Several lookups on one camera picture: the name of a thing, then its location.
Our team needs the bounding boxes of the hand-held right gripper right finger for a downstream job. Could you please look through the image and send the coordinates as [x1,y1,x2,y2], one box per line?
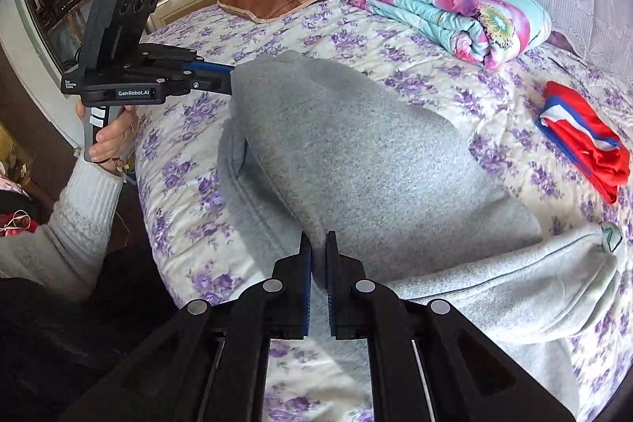
[325,231,577,422]

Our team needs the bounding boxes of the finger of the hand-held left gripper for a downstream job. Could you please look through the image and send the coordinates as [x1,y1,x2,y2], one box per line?
[183,59,234,97]

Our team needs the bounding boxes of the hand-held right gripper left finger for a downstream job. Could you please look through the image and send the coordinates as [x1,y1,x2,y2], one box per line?
[59,231,313,422]

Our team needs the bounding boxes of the grey sweatshirt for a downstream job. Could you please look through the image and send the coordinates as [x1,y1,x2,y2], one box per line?
[216,50,625,418]

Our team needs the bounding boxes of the person's left forearm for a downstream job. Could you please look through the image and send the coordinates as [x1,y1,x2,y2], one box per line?
[0,155,124,304]

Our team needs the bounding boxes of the person's left hand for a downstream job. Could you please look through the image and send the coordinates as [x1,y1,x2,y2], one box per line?
[76,100,140,178]

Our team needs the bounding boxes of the purple floral bed sheet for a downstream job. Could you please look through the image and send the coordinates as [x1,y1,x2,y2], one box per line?
[133,0,633,422]

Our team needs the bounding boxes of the person's dark clothing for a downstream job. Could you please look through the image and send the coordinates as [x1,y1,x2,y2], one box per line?
[0,239,199,422]

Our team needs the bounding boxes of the floral folded quilt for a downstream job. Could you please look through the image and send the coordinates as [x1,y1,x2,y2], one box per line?
[345,0,553,71]

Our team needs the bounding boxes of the red white blue garment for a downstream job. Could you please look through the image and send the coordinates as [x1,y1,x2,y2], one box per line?
[535,81,631,205]

